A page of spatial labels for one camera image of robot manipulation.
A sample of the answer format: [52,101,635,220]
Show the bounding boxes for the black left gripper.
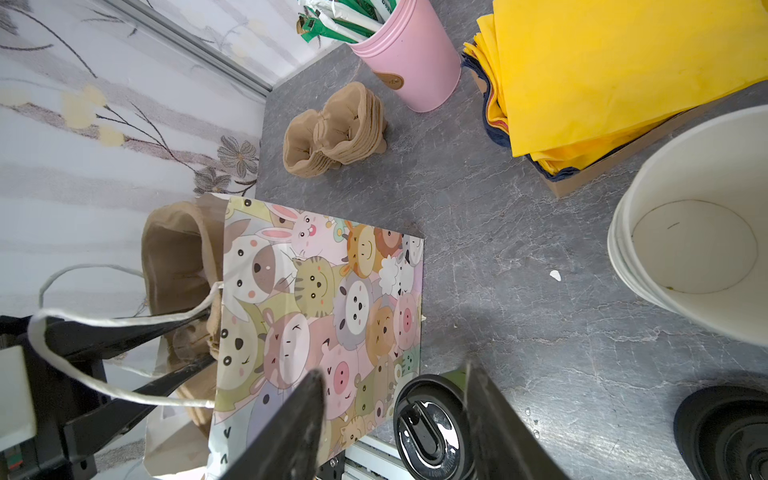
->
[1,308,214,479]

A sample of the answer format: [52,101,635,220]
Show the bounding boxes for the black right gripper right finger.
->
[465,362,567,479]

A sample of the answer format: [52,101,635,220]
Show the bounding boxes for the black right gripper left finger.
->
[223,369,326,479]

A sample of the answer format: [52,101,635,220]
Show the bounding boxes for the white paper gift bag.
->
[148,194,425,479]

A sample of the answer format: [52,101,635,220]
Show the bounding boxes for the brown pulp cup carrier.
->
[141,193,230,439]

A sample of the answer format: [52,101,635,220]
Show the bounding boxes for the stacked paper cups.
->
[607,105,767,347]

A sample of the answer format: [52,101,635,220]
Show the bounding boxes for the stacked pulp cup carriers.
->
[283,82,388,178]

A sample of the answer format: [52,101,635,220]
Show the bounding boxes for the yellow paper napkin stack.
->
[462,1,767,182]

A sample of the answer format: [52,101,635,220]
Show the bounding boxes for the pink straw holder cup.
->
[351,0,461,113]

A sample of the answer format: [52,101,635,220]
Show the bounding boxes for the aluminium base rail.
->
[315,436,413,480]

